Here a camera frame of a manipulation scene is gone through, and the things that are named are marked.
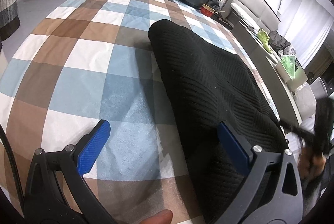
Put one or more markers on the person's left hand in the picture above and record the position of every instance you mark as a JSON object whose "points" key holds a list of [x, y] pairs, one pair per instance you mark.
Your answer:
{"points": [[159, 217]]}

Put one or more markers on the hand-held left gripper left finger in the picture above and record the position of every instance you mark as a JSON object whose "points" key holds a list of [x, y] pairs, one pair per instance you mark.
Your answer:
{"points": [[92, 147]]}

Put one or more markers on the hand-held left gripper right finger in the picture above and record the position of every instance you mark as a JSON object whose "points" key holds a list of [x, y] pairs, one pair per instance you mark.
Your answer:
{"points": [[233, 147]]}

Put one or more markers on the dark grey cloth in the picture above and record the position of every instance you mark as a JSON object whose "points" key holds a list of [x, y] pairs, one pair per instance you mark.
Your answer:
{"points": [[279, 40]]}

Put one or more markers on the black knit sweater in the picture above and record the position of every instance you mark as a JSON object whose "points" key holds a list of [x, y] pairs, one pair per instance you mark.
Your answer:
{"points": [[203, 83]]}

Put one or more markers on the green packet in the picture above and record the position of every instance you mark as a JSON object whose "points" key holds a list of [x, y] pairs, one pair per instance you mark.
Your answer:
{"points": [[288, 66]]}

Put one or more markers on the person's right hand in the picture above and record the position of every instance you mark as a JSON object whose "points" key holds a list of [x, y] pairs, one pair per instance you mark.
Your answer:
{"points": [[317, 162]]}

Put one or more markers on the green toy figure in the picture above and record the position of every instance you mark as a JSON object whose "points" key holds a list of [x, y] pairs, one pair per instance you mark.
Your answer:
{"points": [[263, 39]]}

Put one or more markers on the black food tray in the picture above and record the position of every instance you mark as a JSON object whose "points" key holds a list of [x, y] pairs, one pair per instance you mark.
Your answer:
{"points": [[221, 17]]}

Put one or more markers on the person's right forearm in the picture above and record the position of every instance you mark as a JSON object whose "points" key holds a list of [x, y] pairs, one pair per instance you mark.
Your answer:
{"points": [[313, 192]]}

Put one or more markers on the white plastic tub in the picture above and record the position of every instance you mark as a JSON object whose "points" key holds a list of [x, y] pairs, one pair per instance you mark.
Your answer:
{"points": [[297, 78]]}

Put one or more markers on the grey bedside cabinet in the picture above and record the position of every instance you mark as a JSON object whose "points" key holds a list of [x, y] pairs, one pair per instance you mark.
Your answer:
{"points": [[263, 62]]}

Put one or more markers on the checkered blanket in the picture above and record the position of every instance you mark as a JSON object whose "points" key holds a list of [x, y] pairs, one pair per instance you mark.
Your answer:
{"points": [[86, 62]]}

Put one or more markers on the woven laundry basket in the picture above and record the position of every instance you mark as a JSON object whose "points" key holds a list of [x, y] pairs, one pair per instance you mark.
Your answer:
{"points": [[9, 12]]}

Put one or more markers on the white curtain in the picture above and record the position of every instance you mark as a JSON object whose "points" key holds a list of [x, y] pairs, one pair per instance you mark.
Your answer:
{"points": [[310, 31]]}

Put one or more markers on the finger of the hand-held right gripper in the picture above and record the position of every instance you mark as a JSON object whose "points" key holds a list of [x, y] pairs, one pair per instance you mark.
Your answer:
{"points": [[300, 131]]}

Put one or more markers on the red bowl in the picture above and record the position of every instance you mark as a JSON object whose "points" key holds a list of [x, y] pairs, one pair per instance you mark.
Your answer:
{"points": [[207, 10]]}

